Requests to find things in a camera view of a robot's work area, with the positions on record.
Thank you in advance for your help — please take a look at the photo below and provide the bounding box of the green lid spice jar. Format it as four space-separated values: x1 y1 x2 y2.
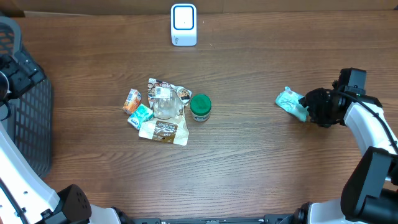
190 94 212 122

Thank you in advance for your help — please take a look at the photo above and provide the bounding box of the orange tissue pack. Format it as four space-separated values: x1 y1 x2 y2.
123 89 142 114

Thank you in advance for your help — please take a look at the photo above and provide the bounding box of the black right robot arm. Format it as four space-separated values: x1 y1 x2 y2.
289 88 397 223

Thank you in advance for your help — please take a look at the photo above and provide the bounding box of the white barcode scanner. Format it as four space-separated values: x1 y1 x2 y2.
170 3 197 47

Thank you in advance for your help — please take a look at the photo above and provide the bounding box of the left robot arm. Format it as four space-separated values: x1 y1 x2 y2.
1 51 133 223

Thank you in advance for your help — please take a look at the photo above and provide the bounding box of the brown white snack bag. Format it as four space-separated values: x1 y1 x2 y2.
139 78 192 146

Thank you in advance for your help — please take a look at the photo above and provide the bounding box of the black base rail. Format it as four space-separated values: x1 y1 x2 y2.
131 214 294 224

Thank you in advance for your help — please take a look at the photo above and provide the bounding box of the grey plastic mesh basket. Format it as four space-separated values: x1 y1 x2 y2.
1 16 53 178

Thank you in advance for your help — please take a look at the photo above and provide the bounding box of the cream green packet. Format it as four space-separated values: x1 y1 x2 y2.
127 104 154 130

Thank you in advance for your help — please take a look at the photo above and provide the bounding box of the mint green wipe packet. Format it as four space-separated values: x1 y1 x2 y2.
275 86 309 122

